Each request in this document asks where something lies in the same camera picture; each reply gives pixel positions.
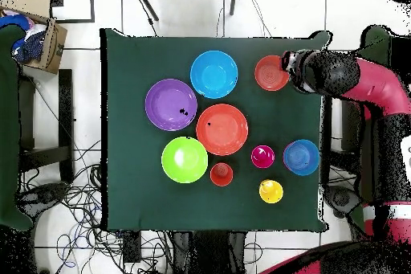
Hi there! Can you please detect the pink cup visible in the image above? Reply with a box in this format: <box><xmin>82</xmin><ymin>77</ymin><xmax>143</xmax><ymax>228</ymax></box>
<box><xmin>250</xmin><ymin>144</ymin><xmax>276</xmax><ymax>170</ymax></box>

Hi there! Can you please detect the small blue bowl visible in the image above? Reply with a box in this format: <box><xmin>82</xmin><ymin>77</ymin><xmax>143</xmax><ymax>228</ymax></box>
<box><xmin>283</xmin><ymin>139</ymin><xmax>321</xmax><ymax>177</ymax></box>

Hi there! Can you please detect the green covered side table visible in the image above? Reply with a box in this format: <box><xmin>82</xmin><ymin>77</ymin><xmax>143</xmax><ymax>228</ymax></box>
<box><xmin>348</xmin><ymin>24</ymin><xmax>411</xmax><ymax>236</ymax></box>
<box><xmin>0</xmin><ymin>24</ymin><xmax>33</xmax><ymax>231</ymax></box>

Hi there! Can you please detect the large blue bowl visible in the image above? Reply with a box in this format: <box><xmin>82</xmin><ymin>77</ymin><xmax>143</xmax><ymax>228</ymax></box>
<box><xmin>189</xmin><ymin>49</ymin><xmax>239</xmax><ymax>100</ymax></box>

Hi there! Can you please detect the dark grey stand base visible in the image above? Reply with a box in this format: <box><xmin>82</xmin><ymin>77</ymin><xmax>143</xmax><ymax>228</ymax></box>
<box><xmin>324</xmin><ymin>185</ymin><xmax>362</xmax><ymax>219</ymax></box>
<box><xmin>17</xmin><ymin>182</ymin><xmax>70</xmax><ymax>220</ymax></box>

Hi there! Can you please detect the purple bowl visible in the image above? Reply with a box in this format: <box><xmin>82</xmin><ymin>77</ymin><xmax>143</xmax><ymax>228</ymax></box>
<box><xmin>144</xmin><ymin>78</ymin><xmax>198</xmax><ymax>132</ymax></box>

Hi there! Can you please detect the orange cup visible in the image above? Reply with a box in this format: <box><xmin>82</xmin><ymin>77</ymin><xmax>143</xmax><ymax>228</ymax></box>
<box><xmin>209</xmin><ymin>162</ymin><xmax>234</xmax><ymax>187</ymax></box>

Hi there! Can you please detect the white board black frame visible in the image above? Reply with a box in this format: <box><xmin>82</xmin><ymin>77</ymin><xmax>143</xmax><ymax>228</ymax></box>
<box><xmin>51</xmin><ymin>0</ymin><xmax>96</xmax><ymax>24</ymax></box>

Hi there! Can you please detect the yellow cup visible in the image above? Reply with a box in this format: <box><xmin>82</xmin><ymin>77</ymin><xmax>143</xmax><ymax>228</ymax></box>
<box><xmin>258</xmin><ymin>178</ymin><xmax>284</xmax><ymax>205</ymax></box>

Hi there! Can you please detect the black chair frame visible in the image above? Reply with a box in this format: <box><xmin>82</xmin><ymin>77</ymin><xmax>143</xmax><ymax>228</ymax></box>
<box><xmin>17</xmin><ymin>68</ymin><xmax>75</xmax><ymax>185</ymax></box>
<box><xmin>320</xmin><ymin>93</ymin><xmax>365</xmax><ymax>185</ymax></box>

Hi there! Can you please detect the blue cable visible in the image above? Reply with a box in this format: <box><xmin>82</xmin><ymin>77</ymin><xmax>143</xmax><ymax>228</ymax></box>
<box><xmin>57</xmin><ymin>235</ymin><xmax>78</xmax><ymax>270</ymax></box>

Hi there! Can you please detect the small orange bowl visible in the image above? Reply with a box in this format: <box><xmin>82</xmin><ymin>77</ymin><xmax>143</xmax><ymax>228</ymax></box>
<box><xmin>254</xmin><ymin>55</ymin><xmax>291</xmax><ymax>92</ymax></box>

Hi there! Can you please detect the tangle of cables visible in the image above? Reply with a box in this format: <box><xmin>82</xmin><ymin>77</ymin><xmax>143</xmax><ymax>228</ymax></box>
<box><xmin>18</xmin><ymin>138</ymin><xmax>174</xmax><ymax>274</ymax></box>

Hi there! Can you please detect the large orange bowl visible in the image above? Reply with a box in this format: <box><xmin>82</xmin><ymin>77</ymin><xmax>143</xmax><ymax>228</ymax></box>
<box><xmin>195</xmin><ymin>103</ymin><xmax>250</xmax><ymax>157</ymax></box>

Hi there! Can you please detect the cardboard box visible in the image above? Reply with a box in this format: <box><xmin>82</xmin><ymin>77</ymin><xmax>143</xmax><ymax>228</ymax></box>
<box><xmin>0</xmin><ymin>0</ymin><xmax>68</xmax><ymax>76</ymax></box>

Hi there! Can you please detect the black power strip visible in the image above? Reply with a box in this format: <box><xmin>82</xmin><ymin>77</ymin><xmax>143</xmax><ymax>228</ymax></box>
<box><xmin>122</xmin><ymin>230</ymin><xmax>143</xmax><ymax>264</ymax></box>

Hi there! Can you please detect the green bowl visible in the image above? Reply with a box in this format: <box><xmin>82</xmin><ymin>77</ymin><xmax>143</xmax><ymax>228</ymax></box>
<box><xmin>161</xmin><ymin>136</ymin><xmax>209</xmax><ymax>185</ymax></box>

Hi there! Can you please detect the dark green tablecloth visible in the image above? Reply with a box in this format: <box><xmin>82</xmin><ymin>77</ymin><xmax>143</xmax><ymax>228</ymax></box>
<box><xmin>100</xmin><ymin>27</ymin><xmax>333</xmax><ymax>234</ymax></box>

